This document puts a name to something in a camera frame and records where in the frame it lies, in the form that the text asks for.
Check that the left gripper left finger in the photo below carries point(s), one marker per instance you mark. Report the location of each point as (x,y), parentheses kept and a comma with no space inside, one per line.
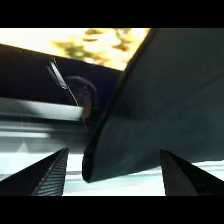
(43,178)

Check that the black garment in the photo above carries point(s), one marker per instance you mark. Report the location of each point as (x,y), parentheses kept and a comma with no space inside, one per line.
(166,110)

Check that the silver frame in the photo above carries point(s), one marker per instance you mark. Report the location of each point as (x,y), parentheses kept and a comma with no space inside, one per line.
(36,111)

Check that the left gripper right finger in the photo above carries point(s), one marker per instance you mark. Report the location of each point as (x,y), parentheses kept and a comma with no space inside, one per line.
(183,178)

